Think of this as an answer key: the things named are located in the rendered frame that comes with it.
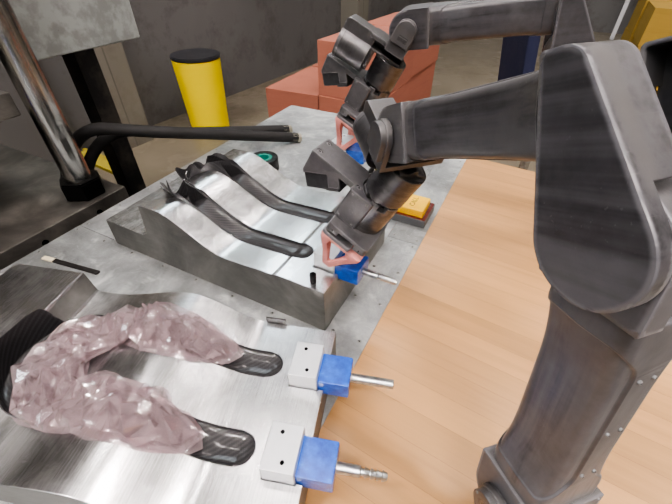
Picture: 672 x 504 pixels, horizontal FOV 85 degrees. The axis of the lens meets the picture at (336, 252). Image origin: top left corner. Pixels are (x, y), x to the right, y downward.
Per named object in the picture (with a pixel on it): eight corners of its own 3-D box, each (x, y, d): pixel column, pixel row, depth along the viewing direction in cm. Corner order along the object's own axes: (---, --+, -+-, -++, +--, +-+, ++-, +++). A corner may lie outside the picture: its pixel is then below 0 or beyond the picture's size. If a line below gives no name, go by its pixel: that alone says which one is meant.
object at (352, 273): (399, 285, 60) (404, 259, 56) (388, 305, 56) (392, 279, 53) (328, 260, 64) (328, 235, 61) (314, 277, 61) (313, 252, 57)
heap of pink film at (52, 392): (250, 337, 52) (241, 300, 47) (192, 474, 39) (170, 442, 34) (87, 312, 56) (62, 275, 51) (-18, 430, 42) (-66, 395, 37)
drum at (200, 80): (211, 117, 349) (196, 46, 310) (242, 125, 333) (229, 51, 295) (179, 130, 325) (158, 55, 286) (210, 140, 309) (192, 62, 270)
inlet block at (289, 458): (386, 461, 43) (391, 441, 39) (383, 512, 39) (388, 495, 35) (278, 441, 44) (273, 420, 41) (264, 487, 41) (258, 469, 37)
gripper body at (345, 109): (336, 113, 71) (353, 79, 65) (358, 97, 78) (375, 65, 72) (363, 133, 71) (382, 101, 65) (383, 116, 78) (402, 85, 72)
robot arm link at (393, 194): (353, 172, 49) (381, 132, 44) (387, 176, 52) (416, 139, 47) (370, 213, 46) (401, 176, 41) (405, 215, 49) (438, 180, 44)
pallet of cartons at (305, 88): (257, 148, 297) (240, 32, 245) (351, 98, 390) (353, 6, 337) (363, 181, 256) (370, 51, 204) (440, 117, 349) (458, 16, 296)
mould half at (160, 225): (384, 242, 78) (390, 186, 69) (325, 331, 60) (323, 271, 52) (203, 186, 95) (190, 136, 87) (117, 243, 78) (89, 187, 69)
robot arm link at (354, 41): (325, 60, 64) (357, -15, 56) (339, 49, 71) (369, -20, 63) (381, 96, 65) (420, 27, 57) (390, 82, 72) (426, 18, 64)
